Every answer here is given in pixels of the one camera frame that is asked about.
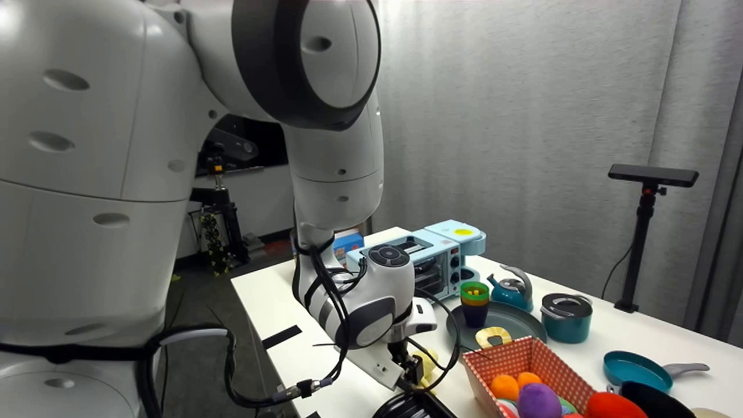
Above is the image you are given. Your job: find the teal toy frying pan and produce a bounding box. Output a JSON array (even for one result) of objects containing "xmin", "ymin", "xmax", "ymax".
[{"xmin": 601, "ymin": 348, "xmax": 713, "ymax": 394}]

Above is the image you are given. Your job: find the green toy cup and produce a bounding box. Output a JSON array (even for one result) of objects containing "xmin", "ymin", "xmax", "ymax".
[{"xmin": 458, "ymin": 278, "xmax": 494, "ymax": 308}]

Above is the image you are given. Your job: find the light blue toy kitchen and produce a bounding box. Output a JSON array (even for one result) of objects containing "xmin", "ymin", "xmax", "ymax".
[{"xmin": 332, "ymin": 215, "xmax": 489, "ymax": 301}]

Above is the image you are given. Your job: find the teal toy pot with lid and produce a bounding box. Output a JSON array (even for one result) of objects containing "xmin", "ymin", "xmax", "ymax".
[{"xmin": 539, "ymin": 289, "xmax": 594, "ymax": 345}]

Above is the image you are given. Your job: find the yellow toy food piece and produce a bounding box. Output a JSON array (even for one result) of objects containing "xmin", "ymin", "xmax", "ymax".
[{"xmin": 474, "ymin": 322, "xmax": 515, "ymax": 349}]

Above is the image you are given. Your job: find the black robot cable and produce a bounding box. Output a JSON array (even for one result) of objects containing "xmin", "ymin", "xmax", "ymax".
[{"xmin": 221, "ymin": 229, "xmax": 352, "ymax": 410}]

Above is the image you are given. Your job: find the teal toy kettle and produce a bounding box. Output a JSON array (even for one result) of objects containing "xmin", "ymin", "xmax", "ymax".
[{"xmin": 487, "ymin": 262, "xmax": 536, "ymax": 315}]

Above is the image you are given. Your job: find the red plush toy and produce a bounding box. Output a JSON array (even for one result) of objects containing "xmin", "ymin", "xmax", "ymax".
[{"xmin": 582, "ymin": 389, "xmax": 651, "ymax": 418}]

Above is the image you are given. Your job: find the black bar camera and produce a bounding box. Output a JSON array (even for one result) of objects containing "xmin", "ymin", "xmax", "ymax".
[{"xmin": 606, "ymin": 160, "xmax": 701, "ymax": 188}]

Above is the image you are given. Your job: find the yellow plush toy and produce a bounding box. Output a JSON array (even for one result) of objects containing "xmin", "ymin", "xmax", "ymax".
[{"xmin": 409, "ymin": 349, "xmax": 444, "ymax": 389}]

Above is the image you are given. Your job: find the orange plush ball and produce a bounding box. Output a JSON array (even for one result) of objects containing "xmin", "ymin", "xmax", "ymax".
[
  {"xmin": 489, "ymin": 372, "xmax": 523, "ymax": 404},
  {"xmin": 515, "ymin": 368, "xmax": 545, "ymax": 389}
]

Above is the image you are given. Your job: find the black background tripod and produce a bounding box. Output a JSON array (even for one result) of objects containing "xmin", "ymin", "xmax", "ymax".
[{"xmin": 188, "ymin": 183, "xmax": 251, "ymax": 274}]

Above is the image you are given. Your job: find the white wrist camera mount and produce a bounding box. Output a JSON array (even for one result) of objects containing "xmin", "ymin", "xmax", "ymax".
[{"xmin": 409, "ymin": 294, "xmax": 441, "ymax": 337}]

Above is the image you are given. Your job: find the purple plush toy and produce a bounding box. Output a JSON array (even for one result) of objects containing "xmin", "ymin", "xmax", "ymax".
[{"xmin": 515, "ymin": 382, "xmax": 564, "ymax": 418}]

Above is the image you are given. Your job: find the black shallow bowl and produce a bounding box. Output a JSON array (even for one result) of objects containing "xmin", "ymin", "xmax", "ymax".
[{"xmin": 617, "ymin": 377, "xmax": 696, "ymax": 418}]

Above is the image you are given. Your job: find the dark grey round plate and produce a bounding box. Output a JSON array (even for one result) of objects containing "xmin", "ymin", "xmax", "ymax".
[{"xmin": 444, "ymin": 301, "xmax": 549, "ymax": 354}]

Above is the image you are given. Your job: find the red white checkered basket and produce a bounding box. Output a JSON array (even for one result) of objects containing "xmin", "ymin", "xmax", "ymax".
[{"xmin": 459, "ymin": 332, "xmax": 599, "ymax": 418}]

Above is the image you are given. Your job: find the grey curtain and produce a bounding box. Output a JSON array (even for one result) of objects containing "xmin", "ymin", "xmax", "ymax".
[{"xmin": 376, "ymin": 0, "xmax": 743, "ymax": 337}]

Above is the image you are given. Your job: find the black pole camera stand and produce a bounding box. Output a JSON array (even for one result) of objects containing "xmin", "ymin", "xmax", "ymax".
[{"xmin": 612, "ymin": 180, "xmax": 669, "ymax": 315}]

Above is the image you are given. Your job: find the dark purple toy cup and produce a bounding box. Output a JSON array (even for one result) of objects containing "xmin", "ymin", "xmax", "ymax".
[{"xmin": 459, "ymin": 301, "xmax": 489, "ymax": 327}]

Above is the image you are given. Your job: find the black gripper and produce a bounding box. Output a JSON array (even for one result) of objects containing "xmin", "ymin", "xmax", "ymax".
[{"xmin": 385, "ymin": 337, "xmax": 430, "ymax": 387}]

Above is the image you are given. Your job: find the black tape strip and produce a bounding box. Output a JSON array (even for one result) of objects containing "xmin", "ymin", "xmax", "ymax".
[{"xmin": 260, "ymin": 322, "xmax": 304, "ymax": 348}]

